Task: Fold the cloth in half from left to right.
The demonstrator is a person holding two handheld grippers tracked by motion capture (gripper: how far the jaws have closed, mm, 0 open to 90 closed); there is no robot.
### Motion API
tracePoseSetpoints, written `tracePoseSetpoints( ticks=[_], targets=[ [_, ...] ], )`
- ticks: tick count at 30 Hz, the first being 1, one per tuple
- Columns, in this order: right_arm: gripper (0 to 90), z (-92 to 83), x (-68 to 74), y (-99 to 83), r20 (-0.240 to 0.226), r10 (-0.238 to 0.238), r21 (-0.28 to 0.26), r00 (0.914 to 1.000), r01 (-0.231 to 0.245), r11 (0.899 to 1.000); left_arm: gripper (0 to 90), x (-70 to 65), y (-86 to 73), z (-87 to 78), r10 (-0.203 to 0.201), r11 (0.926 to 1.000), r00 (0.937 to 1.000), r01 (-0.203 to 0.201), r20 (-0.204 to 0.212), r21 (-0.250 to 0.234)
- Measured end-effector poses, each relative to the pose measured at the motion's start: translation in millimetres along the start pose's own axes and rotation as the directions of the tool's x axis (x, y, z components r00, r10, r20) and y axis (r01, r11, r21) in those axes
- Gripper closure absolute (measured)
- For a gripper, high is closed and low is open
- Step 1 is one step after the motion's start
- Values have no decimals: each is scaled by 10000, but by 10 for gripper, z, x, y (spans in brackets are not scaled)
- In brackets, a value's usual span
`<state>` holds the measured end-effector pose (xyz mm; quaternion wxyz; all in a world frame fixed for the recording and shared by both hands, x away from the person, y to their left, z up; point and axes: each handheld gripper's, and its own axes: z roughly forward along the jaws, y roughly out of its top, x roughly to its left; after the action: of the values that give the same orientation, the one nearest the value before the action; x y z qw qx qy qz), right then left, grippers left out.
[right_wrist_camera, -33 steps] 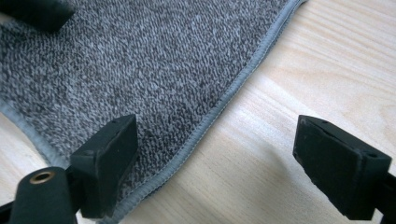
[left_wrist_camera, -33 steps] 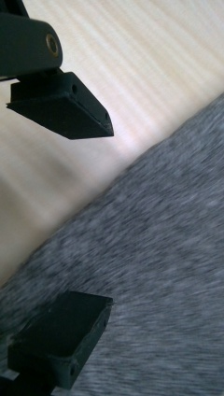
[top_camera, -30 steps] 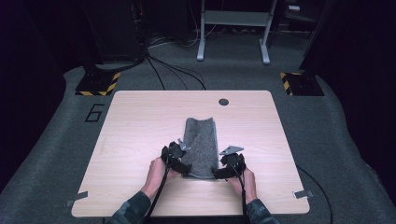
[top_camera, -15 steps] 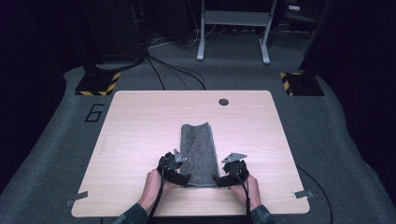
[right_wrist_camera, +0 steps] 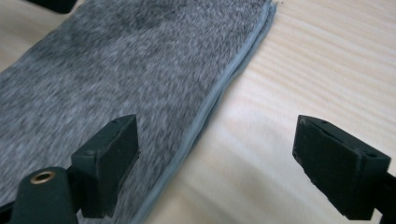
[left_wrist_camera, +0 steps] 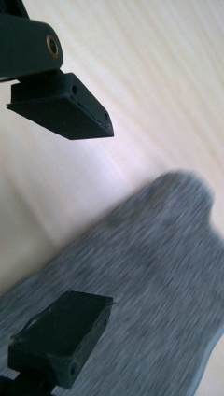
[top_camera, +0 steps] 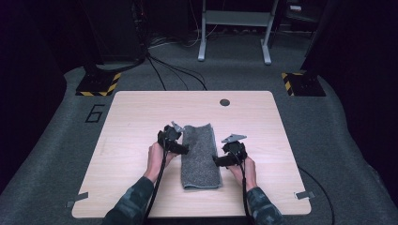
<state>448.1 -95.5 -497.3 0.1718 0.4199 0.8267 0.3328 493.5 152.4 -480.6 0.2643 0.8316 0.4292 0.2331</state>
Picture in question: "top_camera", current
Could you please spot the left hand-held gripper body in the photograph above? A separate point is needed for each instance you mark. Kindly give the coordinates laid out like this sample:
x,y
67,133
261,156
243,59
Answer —
x,y
167,137

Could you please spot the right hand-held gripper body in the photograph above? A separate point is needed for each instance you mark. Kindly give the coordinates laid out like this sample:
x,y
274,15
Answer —
x,y
236,150

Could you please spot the person's left hand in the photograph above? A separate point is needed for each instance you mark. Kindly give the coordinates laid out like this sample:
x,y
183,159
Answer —
x,y
156,162

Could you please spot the person's right hand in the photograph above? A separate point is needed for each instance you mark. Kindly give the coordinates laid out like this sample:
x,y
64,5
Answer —
x,y
248,175

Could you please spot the dark round table grommet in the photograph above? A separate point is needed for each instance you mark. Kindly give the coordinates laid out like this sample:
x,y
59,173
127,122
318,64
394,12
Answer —
x,y
224,102

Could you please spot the dark stand post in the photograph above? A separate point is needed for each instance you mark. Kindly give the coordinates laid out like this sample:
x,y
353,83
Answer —
x,y
92,56
316,40

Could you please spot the black yellow striped base plate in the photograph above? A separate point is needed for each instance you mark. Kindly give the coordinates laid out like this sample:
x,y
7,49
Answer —
x,y
97,84
305,85

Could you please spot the black cabinet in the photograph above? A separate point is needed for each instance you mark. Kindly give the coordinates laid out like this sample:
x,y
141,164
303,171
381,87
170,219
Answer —
x,y
115,28

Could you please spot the white metal stand frame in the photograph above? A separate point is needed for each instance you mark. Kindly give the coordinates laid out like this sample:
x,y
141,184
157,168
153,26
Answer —
x,y
237,18

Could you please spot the grey towel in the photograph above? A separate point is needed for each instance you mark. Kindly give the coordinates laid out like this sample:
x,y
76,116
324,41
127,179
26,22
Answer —
x,y
200,162

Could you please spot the small white box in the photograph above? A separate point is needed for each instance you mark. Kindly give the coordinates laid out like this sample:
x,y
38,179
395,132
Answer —
x,y
295,8

